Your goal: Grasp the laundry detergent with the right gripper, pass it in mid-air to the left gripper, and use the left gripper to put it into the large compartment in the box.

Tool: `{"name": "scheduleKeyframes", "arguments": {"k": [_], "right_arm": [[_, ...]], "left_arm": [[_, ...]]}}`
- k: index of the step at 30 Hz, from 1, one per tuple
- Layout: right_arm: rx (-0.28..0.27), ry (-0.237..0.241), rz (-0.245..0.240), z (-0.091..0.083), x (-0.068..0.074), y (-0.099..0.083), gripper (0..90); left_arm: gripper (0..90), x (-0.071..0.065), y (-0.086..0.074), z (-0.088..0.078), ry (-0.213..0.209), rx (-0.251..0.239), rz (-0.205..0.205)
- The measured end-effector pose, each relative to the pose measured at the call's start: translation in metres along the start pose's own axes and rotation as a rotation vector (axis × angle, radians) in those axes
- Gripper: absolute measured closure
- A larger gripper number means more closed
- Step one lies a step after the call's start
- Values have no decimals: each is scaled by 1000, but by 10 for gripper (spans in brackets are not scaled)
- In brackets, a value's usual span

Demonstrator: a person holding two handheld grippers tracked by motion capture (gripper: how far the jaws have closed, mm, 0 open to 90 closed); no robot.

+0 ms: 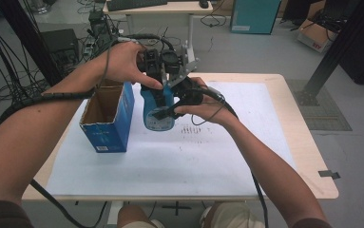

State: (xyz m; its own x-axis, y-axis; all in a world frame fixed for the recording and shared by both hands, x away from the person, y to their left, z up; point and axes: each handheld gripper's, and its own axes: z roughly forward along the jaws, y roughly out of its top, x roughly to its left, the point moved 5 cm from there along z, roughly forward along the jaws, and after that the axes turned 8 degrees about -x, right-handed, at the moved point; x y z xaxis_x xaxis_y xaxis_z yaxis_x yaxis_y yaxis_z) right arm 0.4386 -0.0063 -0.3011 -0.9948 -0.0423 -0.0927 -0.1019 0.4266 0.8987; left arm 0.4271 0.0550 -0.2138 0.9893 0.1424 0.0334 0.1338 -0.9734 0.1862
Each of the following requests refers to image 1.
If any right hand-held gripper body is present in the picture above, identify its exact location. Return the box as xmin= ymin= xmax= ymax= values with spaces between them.
xmin=169 ymin=77 xmax=204 ymax=107

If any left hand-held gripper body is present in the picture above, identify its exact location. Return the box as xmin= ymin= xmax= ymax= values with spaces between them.
xmin=137 ymin=44 xmax=201 ymax=89

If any blue pouch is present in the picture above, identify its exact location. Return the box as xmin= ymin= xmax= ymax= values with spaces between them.
xmin=140 ymin=84 xmax=176 ymax=132

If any blue carton box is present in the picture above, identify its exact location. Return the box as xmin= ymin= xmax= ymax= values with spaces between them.
xmin=79 ymin=79 xmax=136 ymax=154

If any person's right hand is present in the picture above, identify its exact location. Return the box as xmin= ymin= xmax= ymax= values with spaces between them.
xmin=173 ymin=77 xmax=239 ymax=128

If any person's left hand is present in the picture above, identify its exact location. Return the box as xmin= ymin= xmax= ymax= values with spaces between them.
xmin=101 ymin=41 xmax=164 ymax=91

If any white paper sheet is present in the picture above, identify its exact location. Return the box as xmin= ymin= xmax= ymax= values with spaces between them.
xmin=46 ymin=81 xmax=297 ymax=197

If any white desk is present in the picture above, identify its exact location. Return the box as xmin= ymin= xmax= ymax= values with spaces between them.
xmin=103 ymin=0 xmax=215 ymax=65

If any black keyboard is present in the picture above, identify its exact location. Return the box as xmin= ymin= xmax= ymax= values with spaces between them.
xmin=106 ymin=0 xmax=169 ymax=12

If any teal cabinet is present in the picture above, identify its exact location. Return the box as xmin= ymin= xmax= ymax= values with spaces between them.
xmin=229 ymin=0 xmax=282 ymax=35

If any person's left leg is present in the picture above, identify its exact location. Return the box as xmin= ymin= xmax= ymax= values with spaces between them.
xmin=117 ymin=203 xmax=166 ymax=228

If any person's leg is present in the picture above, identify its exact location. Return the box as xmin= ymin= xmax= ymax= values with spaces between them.
xmin=117 ymin=203 xmax=166 ymax=228
xmin=199 ymin=201 xmax=266 ymax=228

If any black computer case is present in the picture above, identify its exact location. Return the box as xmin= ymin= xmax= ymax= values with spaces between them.
xmin=41 ymin=28 xmax=81 ymax=72

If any person's right leg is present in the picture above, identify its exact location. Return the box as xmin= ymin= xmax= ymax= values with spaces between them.
xmin=199 ymin=201 xmax=266 ymax=228

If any cardboard box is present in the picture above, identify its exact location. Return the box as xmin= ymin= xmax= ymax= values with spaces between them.
xmin=297 ymin=18 xmax=339 ymax=54

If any black metal stand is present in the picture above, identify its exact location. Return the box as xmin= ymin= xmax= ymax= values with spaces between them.
xmin=295 ymin=0 xmax=364 ymax=107

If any grey tape strip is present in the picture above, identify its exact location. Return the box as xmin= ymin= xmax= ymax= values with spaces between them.
xmin=317 ymin=169 xmax=342 ymax=180

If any black wrapped cable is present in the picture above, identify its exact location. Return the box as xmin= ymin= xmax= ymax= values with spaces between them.
xmin=0 ymin=32 xmax=175 ymax=146

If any black metal post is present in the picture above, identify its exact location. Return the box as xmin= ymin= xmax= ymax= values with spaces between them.
xmin=0 ymin=0 xmax=64 ymax=87

